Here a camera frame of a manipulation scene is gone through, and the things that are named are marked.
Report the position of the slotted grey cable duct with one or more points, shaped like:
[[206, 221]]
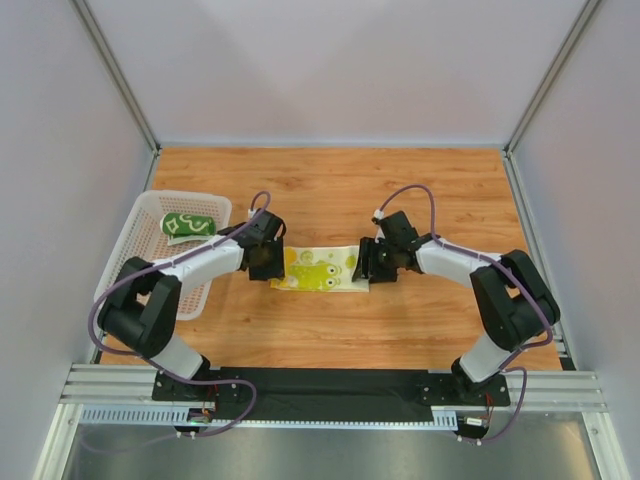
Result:
[[443, 420]]

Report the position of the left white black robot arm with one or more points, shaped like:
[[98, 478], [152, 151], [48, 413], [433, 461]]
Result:
[[140, 309]]

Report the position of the green frog pattern towel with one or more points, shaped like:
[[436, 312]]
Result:
[[181, 228]]

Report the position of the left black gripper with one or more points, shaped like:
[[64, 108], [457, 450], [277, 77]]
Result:
[[267, 261]]

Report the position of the aluminium frame post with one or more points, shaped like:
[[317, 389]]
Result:
[[577, 30], [103, 48]]

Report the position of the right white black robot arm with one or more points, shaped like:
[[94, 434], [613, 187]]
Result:
[[516, 307]]

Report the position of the yellow green towel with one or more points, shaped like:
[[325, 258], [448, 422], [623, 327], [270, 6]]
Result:
[[320, 269]]

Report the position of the left aluminium frame post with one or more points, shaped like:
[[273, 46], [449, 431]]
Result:
[[103, 48]]

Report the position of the aluminium front rail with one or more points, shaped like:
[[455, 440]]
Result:
[[133, 385]]

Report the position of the white plastic basket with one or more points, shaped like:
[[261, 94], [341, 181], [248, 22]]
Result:
[[142, 236]]

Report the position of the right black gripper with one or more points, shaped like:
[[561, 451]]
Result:
[[375, 260]]

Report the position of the right aluminium frame post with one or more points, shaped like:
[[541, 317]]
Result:
[[577, 30]]

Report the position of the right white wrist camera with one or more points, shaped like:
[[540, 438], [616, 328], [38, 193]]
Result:
[[378, 216]]

